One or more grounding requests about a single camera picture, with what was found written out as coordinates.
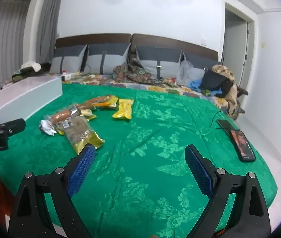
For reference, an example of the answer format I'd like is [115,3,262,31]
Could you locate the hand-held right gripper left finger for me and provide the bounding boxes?
[8,143,97,238]

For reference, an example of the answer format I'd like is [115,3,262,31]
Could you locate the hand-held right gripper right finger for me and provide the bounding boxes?
[184,144,271,238]

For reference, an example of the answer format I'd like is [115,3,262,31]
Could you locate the silver snack wrapper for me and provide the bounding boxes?
[39,119,57,136]

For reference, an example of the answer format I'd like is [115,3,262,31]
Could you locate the clear gold snack packet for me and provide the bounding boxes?
[65,116,105,155]

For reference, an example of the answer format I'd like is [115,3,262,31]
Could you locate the white storage box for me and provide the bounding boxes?
[0,76,63,127]

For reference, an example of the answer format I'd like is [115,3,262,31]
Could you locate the clear sausage packet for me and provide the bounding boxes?
[50,105,82,126]

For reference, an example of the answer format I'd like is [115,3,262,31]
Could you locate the orange sausage packet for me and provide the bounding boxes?
[77,95,113,110]

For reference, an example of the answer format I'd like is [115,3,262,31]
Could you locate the plain yellow snack packet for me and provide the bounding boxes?
[112,99,134,121]

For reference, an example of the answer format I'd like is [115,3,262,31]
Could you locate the phone with lit screen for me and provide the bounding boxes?
[230,130,256,162]

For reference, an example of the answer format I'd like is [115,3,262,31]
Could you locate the dark phone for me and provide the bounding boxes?
[217,119,240,135]

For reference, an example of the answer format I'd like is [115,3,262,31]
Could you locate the green patterned blanket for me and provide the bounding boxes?
[0,83,278,238]

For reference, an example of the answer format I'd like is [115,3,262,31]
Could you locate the white hat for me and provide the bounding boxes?
[20,61,42,71]

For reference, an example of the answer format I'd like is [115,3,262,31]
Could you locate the sheer white curtain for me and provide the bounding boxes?
[0,0,29,85]

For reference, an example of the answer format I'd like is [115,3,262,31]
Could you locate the blue cloth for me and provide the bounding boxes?
[189,79,226,97]

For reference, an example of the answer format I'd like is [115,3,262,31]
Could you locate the grey pillow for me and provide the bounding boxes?
[86,43,131,75]
[49,45,88,74]
[180,53,221,80]
[135,46,183,80]

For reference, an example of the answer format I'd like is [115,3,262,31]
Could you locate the black bag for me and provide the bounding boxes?
[201,71,233,97]

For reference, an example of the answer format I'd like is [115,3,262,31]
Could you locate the clear plastic bag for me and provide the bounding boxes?
[176,55,194,86]

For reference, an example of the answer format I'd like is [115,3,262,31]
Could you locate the floral bed sheet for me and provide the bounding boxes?
[61,73,233,112]

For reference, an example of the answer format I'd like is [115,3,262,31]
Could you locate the pile of dark clothes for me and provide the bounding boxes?
[211,64,241,114]

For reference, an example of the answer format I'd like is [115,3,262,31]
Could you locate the dark floral cloth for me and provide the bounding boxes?
[113,58,163,85]

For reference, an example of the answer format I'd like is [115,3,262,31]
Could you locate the grey curtain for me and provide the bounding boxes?
[36,0,65,44]

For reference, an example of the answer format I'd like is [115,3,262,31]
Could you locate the white door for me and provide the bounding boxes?
[223,2,255,87]

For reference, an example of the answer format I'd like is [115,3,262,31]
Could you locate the black cable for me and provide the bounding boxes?
[210,109,230,131]

